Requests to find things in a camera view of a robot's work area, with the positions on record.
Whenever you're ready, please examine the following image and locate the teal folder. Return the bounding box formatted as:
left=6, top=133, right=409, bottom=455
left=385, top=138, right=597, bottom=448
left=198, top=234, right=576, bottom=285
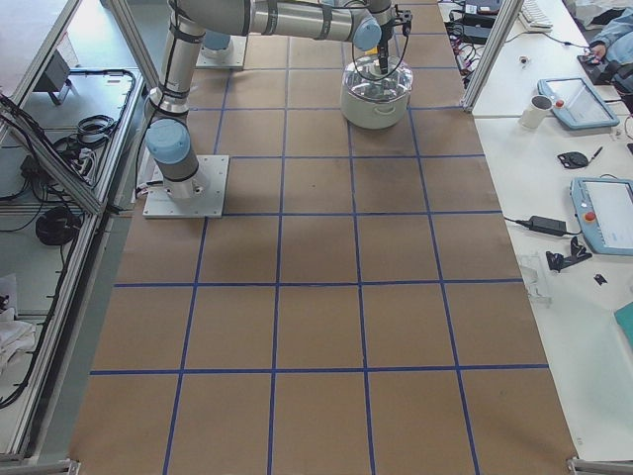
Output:
left=614, top=303, right=633, bottom=347

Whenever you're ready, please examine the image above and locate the aluminium frame post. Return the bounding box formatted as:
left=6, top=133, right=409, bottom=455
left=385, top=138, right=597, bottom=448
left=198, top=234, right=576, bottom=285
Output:
left=461, top=0, right=523, bottom=113

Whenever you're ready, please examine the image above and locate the person's hand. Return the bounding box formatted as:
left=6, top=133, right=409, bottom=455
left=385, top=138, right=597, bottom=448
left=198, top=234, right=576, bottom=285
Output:
left=590, top=44, right=607, bottom=61

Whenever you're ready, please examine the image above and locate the blue sleeved forearm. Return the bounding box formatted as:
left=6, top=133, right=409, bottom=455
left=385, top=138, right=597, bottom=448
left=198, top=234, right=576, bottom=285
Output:
left=589, top=7, right=632, bottom=64

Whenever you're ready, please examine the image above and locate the black bracket part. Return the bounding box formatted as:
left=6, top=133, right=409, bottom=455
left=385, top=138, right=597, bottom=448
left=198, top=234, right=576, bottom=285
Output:
left=545, top=237, right=592, bottom=272

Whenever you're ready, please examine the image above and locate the grey electronics box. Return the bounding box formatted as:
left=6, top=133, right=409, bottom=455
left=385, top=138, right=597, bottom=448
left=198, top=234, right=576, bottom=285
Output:
left=34, top=50, right=72, bottom=106

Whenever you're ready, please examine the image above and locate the black pen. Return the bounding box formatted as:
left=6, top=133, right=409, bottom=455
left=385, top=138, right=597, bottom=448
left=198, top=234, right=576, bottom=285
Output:
left=588, top=146, right=603, bottom=163

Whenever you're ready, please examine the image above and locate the brown grid table mat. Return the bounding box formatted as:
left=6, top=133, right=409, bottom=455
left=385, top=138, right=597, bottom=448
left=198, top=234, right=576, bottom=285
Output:
left=69, top=1, right=575, bottom=474

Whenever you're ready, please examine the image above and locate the white cooking pot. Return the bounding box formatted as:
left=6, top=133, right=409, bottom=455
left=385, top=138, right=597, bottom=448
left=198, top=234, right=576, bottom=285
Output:
left=340, top=84, right=411, bottom=130

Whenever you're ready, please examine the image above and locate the white crumpled cloth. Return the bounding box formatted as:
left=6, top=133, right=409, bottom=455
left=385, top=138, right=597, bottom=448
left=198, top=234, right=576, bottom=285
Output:
left=0, top=272, right=39, bottom=383

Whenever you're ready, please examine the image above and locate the black power adapter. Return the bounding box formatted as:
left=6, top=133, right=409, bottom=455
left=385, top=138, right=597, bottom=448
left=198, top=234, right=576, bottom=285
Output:
left=528, top=216, right=568, bottom=237

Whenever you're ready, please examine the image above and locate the white keyboard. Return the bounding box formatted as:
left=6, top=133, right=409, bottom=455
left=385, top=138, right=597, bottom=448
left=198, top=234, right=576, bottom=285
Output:
left=518, top=0, right=553, bottom=33

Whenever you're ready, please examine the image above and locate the black coiled cable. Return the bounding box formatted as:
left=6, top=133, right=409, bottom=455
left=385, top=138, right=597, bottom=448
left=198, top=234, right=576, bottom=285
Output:
left=34, top=205, right=81, bottom=247

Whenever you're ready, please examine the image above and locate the glass pot lid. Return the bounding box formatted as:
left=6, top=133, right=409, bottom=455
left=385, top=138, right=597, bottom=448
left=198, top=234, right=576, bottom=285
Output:
left=342, top=54, right=413, bottom=103

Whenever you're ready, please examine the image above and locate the white paper cup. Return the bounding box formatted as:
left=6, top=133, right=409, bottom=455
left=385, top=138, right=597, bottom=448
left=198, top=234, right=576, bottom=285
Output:
left=518, top=95, right=553, bottom=130

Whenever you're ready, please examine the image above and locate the black power brick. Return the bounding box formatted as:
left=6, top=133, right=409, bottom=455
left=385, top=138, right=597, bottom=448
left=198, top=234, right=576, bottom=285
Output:
left=456, top=25, right=492, bottom=45

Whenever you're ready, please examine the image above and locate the small black clip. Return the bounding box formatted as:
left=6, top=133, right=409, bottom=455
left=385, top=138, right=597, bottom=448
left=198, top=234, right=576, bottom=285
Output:
left=593, top=274, right=607, bottom=285

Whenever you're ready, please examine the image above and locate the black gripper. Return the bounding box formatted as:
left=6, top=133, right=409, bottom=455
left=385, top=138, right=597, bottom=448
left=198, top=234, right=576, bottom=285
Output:
left=377, top=19, right=395, bottom=75

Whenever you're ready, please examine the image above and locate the black gamepad controller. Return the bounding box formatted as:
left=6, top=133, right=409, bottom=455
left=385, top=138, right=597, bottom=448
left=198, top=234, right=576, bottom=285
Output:
left=577, top=53, right=622, bottom=85

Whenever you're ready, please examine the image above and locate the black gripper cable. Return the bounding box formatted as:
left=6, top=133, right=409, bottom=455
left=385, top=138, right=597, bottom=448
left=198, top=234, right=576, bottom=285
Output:
left=353, top=4, right=413, bottom=83

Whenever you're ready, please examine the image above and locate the clear acrylic stand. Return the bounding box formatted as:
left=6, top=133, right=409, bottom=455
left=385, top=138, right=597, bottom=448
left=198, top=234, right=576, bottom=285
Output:
left=516, top=253, right=552, bottom=308

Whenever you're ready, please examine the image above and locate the upper blue teach pendant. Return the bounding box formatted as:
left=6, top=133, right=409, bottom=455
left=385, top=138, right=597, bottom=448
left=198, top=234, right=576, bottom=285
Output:
left=537, top=77, right=619, bottom=130

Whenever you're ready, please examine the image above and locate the lower blue teach pendant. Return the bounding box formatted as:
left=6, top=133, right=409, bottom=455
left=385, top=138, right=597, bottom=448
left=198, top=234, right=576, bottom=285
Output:
left=570, top=177, right=632, bottom=256

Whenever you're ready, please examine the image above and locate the blue teach pendant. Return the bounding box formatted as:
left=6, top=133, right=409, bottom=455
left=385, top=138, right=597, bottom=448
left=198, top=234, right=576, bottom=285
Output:
left=537, top=77, right=619, bottom=130
left=570, top=177, right=632, bottom=256

